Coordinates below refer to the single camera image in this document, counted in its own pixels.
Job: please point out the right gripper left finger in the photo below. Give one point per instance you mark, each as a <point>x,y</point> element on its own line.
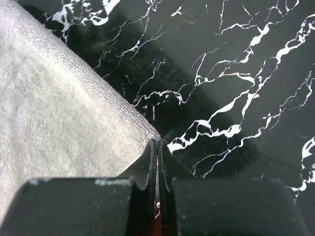
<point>93,206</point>

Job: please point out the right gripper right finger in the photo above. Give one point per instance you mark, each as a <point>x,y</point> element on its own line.
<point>237,206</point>

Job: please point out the grey towel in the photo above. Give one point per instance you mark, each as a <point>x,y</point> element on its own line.
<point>58,118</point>

